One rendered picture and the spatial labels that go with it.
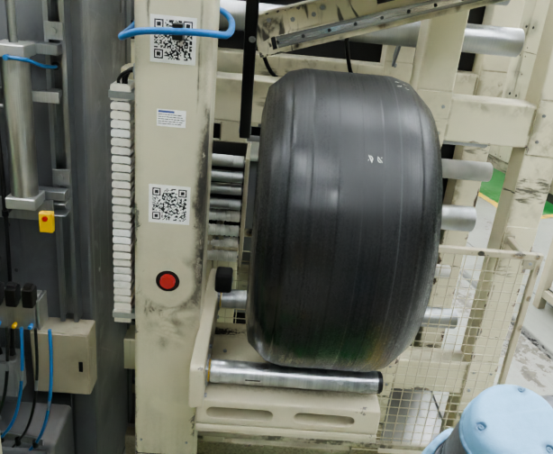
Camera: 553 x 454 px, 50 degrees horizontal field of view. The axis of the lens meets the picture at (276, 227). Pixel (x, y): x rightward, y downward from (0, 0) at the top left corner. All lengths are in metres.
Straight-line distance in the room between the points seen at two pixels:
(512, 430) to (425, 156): 0.47
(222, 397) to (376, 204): 0.51
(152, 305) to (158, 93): 0.42
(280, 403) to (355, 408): 0.15
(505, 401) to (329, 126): 0.50
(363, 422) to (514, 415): 0.60
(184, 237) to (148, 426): 0.46
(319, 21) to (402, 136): 0.52
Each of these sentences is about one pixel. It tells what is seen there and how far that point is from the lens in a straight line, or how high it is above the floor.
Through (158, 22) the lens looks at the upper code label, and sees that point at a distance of 1.04.
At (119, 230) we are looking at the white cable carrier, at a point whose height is 1.16.
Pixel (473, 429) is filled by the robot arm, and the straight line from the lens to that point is 0.68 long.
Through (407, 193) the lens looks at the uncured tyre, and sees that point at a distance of 0.94.
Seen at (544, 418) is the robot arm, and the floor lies 1.24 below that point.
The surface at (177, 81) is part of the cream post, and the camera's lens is 1.05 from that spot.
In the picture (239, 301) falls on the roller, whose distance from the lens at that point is 1.43.
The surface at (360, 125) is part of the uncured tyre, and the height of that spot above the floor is 1.42.
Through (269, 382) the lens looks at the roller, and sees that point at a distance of 1.20.
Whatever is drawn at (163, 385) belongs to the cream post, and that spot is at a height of 0.81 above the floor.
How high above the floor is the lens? 1.64
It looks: 23 degrees down
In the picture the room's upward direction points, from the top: 6 degrees clockwise
